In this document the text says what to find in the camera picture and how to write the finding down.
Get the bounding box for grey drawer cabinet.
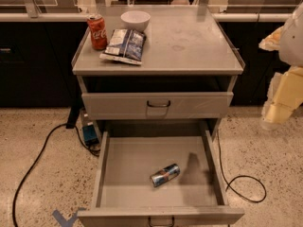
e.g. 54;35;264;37
73;6;243;133

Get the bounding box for white bowl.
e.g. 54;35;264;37
120;10;151;32

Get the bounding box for blue white chip bag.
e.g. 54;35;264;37
99;29;146;65

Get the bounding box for black cable on right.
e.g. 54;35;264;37
216;130;268;204

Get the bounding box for black cable on left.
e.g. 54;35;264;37
11;122;101;227

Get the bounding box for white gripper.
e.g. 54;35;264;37
258;26;303;131

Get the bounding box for blue power adapter box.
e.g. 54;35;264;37
82;125;98;146

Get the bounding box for open middle drawer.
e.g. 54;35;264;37
78;131;244;227

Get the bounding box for blue silver redbull can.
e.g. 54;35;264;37
151;164;181;187

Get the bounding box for black cable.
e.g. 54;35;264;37
11;122;101;227
216;130;268;204

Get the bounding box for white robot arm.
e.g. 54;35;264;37
258;4;303;130

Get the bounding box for closed top drawer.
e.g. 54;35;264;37
82;92;233;120

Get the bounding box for red coca-cola can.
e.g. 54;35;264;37
87;14;107;50

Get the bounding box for blue tape mark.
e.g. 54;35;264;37
52;207;84;227

